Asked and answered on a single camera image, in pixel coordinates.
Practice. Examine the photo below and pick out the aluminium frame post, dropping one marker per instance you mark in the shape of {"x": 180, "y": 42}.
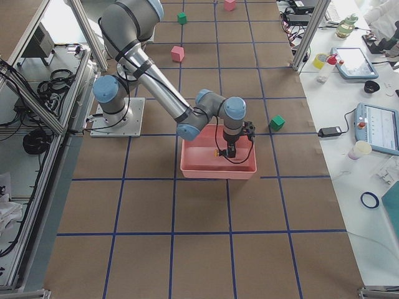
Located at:
{"x": 317, "y": 16}

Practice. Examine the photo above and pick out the green cube near arm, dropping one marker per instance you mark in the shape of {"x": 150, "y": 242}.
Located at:
{"x": 182, "y": 18}

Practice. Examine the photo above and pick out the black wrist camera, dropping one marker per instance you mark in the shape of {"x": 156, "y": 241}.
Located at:
{"x": 249, "y": 130}

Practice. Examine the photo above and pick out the teach pendant tablet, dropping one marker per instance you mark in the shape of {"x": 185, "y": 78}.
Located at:
{"x": 353, "y": 64}
{"x": 377, "y": 126}

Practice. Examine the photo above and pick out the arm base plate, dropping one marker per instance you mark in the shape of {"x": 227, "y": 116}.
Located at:
{"x": 126, "y": 123}

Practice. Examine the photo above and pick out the pink cube centre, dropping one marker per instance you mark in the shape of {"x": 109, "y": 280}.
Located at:
{"x": 177, "y": 53}

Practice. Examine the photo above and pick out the pink cube near arm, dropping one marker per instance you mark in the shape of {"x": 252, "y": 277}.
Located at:
{"x": 229, "y": 5}

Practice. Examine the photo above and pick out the yellow tape roll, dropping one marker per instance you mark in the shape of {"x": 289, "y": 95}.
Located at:
{"x": 319, "y": 60}

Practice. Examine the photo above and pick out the black bowl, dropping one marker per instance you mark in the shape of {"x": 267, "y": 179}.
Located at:
{"x": 371, "y": 87}

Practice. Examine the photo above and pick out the white paper cup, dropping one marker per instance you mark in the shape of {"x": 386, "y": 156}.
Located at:
{"x": 360, "y": 149}

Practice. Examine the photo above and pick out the green glass bottle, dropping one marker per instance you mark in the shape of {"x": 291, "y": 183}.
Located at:
{"x": 346, "y": 26}

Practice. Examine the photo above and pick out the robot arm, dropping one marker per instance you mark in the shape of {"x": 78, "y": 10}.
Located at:
{"x": 125, "y": 25}

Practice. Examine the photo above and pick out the teach pendant tablet near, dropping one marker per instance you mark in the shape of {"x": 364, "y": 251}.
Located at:
{"x": 377, "y": 126}

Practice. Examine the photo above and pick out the green cube near bin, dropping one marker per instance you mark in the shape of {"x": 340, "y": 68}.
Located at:
{"x": 277, "y": 122}

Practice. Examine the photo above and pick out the teach pendant tablet far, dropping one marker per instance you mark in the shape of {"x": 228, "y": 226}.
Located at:
{"x": 353, "y": 64}

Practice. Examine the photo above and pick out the black power adapter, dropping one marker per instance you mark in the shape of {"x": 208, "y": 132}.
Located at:
{"x": 327, "y": 132}

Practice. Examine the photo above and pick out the pink plastic bin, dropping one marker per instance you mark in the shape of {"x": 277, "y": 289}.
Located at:
{"x": 199, "y": 160}

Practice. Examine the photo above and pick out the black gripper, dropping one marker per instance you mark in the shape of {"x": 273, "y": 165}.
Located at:
{"x": 230, "y": 145}

